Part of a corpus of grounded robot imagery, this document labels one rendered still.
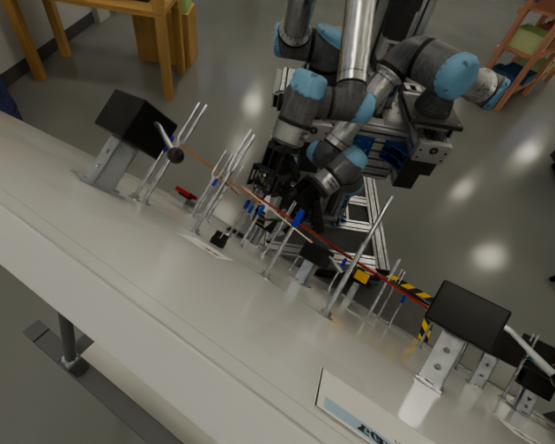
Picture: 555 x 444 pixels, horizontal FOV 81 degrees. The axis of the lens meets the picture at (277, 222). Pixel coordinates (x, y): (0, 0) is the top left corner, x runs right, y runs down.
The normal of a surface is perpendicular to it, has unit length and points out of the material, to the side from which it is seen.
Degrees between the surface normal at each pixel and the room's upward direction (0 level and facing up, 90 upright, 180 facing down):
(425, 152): 90
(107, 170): 75
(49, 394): 0
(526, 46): 90
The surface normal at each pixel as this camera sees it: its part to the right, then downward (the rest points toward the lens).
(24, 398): 0.14, -0.65
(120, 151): 0.73, 0.40
